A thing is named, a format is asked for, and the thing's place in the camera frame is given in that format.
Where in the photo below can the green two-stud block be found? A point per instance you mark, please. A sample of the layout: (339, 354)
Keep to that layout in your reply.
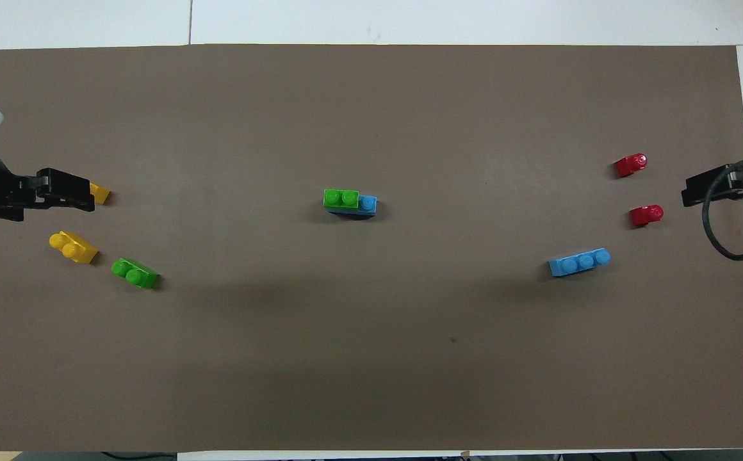
(341, 198)
(134, 273)

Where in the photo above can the blue three-stud block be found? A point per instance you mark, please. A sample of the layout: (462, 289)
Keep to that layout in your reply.
(579, 263)
(367, 205)

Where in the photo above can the yellow two-stud block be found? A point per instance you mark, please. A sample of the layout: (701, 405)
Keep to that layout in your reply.
(100, 194)
(74, 247)

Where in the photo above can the red one-stud block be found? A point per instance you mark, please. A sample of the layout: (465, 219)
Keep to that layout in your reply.
(631, 165)
(647, 216)

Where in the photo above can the brown paper table mat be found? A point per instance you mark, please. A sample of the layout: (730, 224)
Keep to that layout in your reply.
(371, 352)

